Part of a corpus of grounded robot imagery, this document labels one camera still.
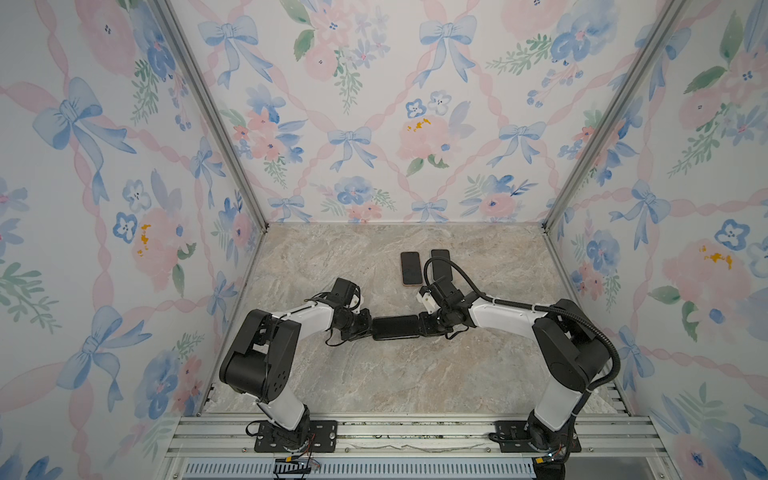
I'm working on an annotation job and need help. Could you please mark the corner aluminium post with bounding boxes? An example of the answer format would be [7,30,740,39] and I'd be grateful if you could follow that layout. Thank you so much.
[542,0,687,234]
[148,0,268,234]

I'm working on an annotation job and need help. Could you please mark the right corner aluminium post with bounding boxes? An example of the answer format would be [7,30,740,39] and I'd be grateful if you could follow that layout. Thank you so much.
[542,0,687,234]

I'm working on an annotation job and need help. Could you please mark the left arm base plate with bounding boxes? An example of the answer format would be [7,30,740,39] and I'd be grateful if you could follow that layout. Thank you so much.
[246,420,339,454]

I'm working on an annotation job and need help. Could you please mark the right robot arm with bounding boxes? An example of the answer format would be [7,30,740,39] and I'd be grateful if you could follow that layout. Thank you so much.
[418,289,621,453]

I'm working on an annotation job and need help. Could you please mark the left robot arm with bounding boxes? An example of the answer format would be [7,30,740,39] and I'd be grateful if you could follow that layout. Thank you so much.
[219,301,372,432]

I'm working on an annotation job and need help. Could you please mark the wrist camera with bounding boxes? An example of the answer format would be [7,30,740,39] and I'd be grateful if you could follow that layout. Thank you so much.
[417,279,465,314]
[326,278,362,310]

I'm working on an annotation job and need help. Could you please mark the white-edged black phone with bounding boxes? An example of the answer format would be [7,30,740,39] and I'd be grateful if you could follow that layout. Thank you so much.
[371,315,422,341]

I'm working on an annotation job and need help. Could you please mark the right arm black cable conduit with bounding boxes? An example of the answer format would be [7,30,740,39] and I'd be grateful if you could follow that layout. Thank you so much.
[423,256,622,394]

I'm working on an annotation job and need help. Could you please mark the purple-edged black phone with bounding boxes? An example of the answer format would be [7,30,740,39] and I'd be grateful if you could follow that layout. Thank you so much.
[400,251,423,286]

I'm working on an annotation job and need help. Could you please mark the aluminium front rail frame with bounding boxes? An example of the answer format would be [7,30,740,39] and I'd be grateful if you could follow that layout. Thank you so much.
[155,413,681,479]

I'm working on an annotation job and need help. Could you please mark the blue-edged black phone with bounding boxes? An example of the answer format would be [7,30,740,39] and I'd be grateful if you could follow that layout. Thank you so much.
[430,249,453,281]

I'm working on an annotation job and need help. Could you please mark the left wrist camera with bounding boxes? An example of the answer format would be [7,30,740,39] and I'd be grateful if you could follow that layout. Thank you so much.
[326,278,362,310]

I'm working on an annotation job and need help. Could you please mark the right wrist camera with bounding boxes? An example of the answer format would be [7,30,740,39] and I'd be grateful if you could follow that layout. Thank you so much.
[417,279,465,314]

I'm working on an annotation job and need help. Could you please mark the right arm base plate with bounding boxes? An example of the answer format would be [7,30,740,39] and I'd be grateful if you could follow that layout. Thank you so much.
[488,420,582,456]

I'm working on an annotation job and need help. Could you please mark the left corner aluminium post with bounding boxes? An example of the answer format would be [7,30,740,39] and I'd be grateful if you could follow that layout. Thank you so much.
[148,0,268,234]

